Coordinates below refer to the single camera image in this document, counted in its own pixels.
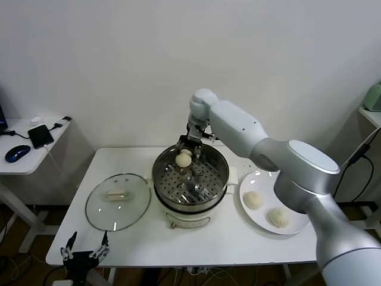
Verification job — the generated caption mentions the white phone charging cable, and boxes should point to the white phone charging cable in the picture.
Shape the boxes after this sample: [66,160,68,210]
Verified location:
[43,144,67,182]

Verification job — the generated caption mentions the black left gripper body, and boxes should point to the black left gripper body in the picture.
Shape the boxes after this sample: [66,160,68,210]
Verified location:
[65,251,99,281]

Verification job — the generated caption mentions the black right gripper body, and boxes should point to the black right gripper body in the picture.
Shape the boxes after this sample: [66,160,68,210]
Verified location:
[178,118,210,150]

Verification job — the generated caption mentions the white electric cooker pot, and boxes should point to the white electric cooker pot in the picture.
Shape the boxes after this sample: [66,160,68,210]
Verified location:
[143,162,239,231]

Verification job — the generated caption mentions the black cable with connector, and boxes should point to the black cable with connector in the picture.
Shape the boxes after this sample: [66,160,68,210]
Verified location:
[0,129,30,140]

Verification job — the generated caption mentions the white steamed baozi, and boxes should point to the white steamed baozi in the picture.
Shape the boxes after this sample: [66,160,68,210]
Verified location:
[243,191,264,210]
[267,207,291,228]
[174,148,193,167]

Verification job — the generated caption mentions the white shelf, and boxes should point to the white shelf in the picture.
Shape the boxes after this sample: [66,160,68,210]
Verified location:
[357,105,381,132]

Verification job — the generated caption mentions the glass pot lid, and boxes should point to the glass pot lid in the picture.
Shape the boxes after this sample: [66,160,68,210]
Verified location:
[85,173,151,232]

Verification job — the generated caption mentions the white side desk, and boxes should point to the white side desk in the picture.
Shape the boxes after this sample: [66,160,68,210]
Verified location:
[0,117,73,254]

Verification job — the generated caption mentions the stainless steel steamer basket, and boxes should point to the stainless steel steamer basket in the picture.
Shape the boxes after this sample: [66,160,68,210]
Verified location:
[152,143,230,209]

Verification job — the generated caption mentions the black smartphone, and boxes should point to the black smartphone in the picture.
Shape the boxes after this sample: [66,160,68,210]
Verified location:
[27,124,55,150]

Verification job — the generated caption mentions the green appliance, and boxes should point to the green appliance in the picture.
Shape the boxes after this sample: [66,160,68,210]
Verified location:
[363,79,381,113]

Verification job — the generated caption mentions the black power cable with adapter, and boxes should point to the black power cable with adapter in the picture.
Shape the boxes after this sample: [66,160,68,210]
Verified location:
[332,144,375,202]

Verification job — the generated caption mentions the black adapter dongle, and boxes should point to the black adapter dongle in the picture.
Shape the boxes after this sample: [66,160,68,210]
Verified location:
[49,116,73,132]

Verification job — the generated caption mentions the blue computer mouse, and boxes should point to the blue computer mouse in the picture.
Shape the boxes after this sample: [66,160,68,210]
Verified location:
[5,145,32,163]

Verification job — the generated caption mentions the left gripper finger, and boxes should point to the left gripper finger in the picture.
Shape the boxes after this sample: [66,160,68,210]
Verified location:
[90,229,110,259]
[60,231,79,259]

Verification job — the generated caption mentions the white round plate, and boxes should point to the white round plate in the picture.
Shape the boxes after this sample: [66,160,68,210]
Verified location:
[239,169,312,235]

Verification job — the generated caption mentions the dark laptop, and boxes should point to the dark laptop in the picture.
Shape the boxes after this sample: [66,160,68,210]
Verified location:
[0,86,10,137]

